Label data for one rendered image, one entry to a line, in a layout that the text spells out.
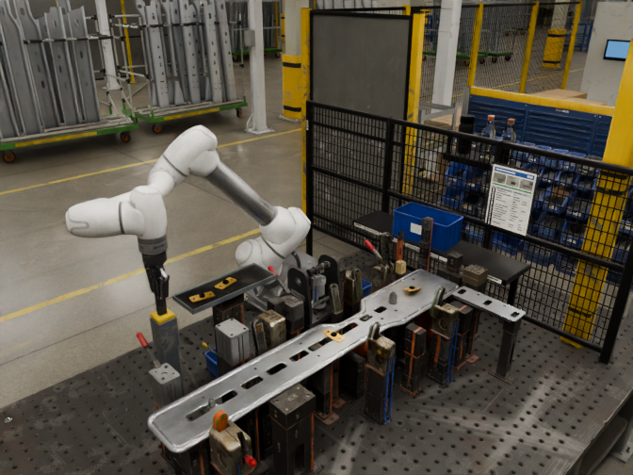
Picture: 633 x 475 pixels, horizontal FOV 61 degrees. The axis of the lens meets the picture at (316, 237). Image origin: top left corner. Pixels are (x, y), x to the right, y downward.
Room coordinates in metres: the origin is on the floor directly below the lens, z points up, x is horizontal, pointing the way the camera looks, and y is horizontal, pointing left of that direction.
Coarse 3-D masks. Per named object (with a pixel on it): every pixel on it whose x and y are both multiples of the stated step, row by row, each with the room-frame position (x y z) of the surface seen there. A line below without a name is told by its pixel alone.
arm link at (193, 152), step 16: (192, 128) 2.13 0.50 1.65; (176, 144) 2.09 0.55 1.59; (192, 144) 2.07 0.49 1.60; (208, 144) 2.10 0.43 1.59; (176, 160) 2.06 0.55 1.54; (192, 160) 2.07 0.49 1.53; (208, 160) 2.10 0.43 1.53; (208, 176) 2.13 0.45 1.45; (224, 176) 2.15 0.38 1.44; (224, 192) 2.17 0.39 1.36; (240, 192) 2.18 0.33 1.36; (256, 192) 2.25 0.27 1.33; (256, 208) 2.21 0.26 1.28; (272, 208) 2.27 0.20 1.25; (288, 208) 2.35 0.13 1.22; (272, 224) 2.23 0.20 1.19; (288, 224) 2.25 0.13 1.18; (304, 224) 2.28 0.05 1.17; (272, 240) 2.24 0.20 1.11; (288, 240) 2.25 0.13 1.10
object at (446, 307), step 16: (448, 304) 1.80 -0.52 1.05; (432, 320) 1.79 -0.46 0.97; (448, 320) 1.74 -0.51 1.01; (432, 336) 1.79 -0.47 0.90; (448, 336) 1.74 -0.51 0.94; (432, 352) 1.78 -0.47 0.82; (448, 352) 1.77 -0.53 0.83; (432, 368) 1.77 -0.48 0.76; (448, 368) 1.74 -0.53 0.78; (448, 384) 1.74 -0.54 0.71
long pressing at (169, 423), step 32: (384, 288) 1.99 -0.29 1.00; (448, 288) 2.00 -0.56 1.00; (352, 320) 1.75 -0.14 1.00; (384, 320) 1.75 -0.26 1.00; (288, 352) 1.55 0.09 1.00; (320, 352) 1.55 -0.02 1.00; (224, 384) 1.38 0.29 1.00; (256, 384) 1.38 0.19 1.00; (288, 384) 1.39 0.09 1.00; (160, 416) 1.24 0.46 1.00
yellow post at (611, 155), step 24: (624, 72) 2.06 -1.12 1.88; (624, 96) 2.04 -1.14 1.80; (624, 120) 2.03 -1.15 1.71; (624, 144) 2.01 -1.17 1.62; (600, 192) 2.04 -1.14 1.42; (624, 192) 2.01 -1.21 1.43; (600, 216) 2.03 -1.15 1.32; (600, 240) 2.01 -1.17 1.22; (576, 288) 2.04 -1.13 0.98; (576, 312) 2.03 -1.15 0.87
